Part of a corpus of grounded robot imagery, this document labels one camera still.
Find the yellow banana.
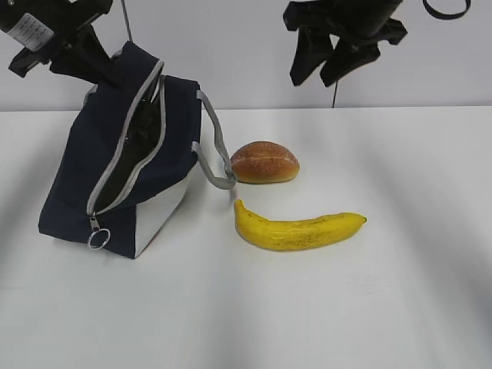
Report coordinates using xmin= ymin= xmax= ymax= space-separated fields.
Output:
xmin=234 ymin=200 xmax=367 ymax=252

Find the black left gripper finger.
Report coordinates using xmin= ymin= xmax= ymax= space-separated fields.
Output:
xmin=72 ymin=25 xmax=124 ymax=88
xmin=49 ymin=54 xmax=96 ymax=83

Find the brown bread roll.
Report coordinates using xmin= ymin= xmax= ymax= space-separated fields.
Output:
xmin=231 ymin=141 xmax=301 ymax=184

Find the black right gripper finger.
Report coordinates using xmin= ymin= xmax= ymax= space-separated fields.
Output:
xmin=290 ymin=28 xmax=334 ymax=86
xmin=320 ymin=39 xmax=381 ymax=87

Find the navy and white lunch bag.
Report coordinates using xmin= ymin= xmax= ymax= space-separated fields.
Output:
xmin=38 ymin=42 xmax=237 ymax=259

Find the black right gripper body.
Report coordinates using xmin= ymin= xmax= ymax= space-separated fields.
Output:
xmin=283 ymin=0 xmax=407 ymax=48

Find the black cable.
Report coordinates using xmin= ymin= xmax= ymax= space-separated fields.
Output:
xmin=421 ymin=0 xmax=472 ymax=19

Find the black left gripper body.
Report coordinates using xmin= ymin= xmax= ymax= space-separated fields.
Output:
xmin=0 ymin=0 xmax=115 ymax=78

